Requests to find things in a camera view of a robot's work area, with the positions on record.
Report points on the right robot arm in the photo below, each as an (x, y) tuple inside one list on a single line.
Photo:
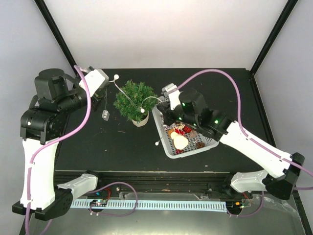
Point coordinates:
[(279, 172)]

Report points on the small green christmas tree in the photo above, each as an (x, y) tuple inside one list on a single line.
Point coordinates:
[(135, 100)]

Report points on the wooden merry christmas sign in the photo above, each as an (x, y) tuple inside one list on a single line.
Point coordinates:
[(178, 126)]

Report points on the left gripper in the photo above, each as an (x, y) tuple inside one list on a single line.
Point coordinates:
[(97, 99)]

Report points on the white plastic basket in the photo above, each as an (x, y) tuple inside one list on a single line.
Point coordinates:
[(167, 142)]

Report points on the white snowman ornament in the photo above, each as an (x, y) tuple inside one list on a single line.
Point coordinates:
[(179, 141)]

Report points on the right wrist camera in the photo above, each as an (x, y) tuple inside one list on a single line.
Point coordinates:
[(171, 91)]

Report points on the white slotted cable duct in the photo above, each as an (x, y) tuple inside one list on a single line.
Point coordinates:
[(112, 204)]

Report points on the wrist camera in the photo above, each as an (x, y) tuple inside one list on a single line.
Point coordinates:
[(96, 79), (171, 91)]

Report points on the burlap sack ornament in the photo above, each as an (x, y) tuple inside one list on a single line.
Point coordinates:
[(193, 134)]

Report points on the white tree pot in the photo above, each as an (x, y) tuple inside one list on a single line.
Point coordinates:
[(141, 121)]

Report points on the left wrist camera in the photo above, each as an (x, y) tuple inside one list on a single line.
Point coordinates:
[(96, 79)]

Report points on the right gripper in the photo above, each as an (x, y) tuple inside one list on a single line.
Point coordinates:
[(168, 120)]

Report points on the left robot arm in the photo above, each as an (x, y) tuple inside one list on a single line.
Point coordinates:
[(42, 125)]

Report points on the clear battery box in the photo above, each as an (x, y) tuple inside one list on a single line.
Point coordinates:
[(105, 115)]

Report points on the black aluminium frame rail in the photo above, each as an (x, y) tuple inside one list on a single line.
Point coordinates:
[(215, 185)]

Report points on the silver red star ornament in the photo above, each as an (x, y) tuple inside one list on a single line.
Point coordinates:
[(169, 127)]

